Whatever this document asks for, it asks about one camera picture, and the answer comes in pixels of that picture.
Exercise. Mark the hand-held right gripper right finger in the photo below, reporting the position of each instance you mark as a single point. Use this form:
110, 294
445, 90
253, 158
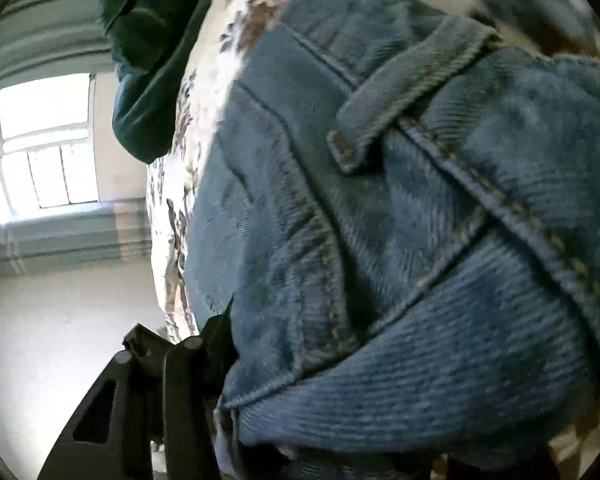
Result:
490, 470

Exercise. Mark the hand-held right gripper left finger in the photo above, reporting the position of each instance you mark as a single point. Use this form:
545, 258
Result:
180, 410

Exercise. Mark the blue jeans pants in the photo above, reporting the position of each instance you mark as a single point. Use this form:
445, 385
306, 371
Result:
380, 260

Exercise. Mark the barred window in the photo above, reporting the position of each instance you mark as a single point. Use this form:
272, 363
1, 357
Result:
45, 135

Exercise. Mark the dark green blanket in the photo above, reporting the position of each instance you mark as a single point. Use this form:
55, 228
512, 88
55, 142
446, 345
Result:
150, 85

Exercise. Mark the teal curtain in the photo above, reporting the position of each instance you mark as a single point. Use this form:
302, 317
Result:
45, 35

